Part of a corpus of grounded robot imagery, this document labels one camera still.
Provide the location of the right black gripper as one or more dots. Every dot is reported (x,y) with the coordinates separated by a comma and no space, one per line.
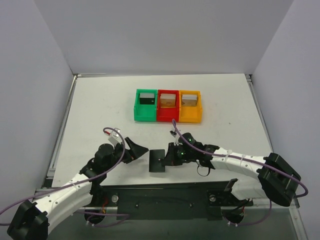
(169,155)

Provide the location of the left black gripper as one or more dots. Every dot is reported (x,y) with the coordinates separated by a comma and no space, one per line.
(127,152)

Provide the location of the black leather card holder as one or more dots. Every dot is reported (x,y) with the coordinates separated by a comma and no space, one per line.
(155,161)

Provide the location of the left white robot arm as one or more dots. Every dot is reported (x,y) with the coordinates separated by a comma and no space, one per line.
(35,220)

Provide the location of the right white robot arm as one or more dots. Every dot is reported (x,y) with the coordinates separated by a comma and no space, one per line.
(274,178)

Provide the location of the black card stack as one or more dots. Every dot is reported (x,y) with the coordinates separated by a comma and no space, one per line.
(147,98)

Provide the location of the brown card stack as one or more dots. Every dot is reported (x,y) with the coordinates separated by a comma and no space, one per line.
(167,100)

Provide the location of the green plastic bin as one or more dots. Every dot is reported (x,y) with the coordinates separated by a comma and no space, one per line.
(145,113)

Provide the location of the red plastic bin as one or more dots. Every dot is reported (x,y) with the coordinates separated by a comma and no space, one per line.
(167,114)

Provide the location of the orange plastic bin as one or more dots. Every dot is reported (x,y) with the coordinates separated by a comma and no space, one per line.
(190,113)

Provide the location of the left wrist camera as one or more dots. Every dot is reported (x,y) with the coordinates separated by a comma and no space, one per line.
(114,137)

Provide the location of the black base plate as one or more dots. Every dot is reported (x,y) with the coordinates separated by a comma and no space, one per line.
(171,201)

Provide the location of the aluminium frame rail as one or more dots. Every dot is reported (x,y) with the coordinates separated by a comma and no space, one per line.
(56,150)

